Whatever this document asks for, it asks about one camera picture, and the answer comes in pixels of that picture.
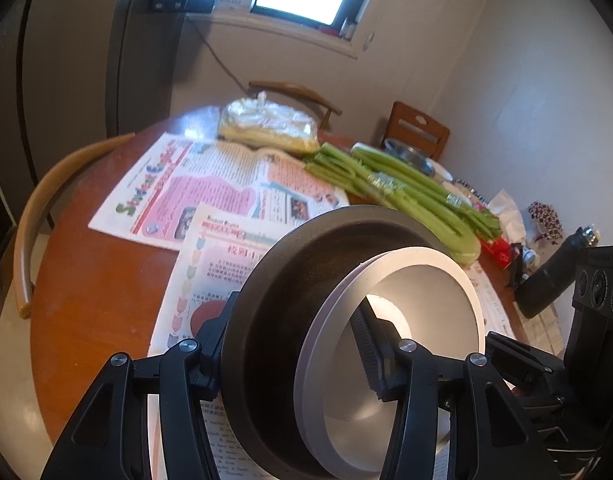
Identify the small bottle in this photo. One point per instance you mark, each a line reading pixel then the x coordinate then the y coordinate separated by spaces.
pixel 349 27

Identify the newspaper with arrow border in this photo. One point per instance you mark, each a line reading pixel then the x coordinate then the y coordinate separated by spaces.
pixel 211 270

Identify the curved back wooden chair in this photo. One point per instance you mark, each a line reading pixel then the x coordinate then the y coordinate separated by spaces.
pixel 31 230
pixel 296 92

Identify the newspaper sheet with cartoon figures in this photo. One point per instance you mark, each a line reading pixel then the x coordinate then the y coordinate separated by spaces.
pixel 493 305

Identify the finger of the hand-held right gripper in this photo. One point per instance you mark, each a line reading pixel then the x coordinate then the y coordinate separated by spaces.
pixel 531 365

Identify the white bowl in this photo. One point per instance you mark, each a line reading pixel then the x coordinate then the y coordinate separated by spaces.
pixel 442 172

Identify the small steel bowl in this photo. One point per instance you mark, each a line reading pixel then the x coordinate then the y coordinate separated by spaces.
pixel 409 152

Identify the clear bag of yellow food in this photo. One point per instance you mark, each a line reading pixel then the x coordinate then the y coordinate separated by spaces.
pixel 266 125

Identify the celery bunch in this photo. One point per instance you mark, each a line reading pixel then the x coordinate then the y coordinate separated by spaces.
pixel 411 195

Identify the pink printed newspaper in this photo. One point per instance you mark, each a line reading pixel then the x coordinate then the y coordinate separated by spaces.
pixel 186 195

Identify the black thermos flask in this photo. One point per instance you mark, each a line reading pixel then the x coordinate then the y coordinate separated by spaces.
pixel 551 280

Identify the white plastic bag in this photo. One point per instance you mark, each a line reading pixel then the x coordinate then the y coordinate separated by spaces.
pixel 506 215

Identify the small white box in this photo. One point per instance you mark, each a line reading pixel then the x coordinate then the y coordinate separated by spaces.
pixel 234 4

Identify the large steel bowl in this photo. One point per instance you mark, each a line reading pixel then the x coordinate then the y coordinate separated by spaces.
pixel 271 310

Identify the brown dotted pouch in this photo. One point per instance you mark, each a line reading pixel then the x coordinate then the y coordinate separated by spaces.
pixel 545 220

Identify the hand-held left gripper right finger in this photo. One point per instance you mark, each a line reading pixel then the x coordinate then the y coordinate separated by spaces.
pixel 371 360

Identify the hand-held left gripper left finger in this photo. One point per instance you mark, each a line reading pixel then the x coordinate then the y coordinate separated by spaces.
pixel 211 355

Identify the red tissue box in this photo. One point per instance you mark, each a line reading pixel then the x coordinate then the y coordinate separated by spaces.
pixel 498 252

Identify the dark grey refrigerator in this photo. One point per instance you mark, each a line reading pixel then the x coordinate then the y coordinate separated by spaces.
pixel 86 60

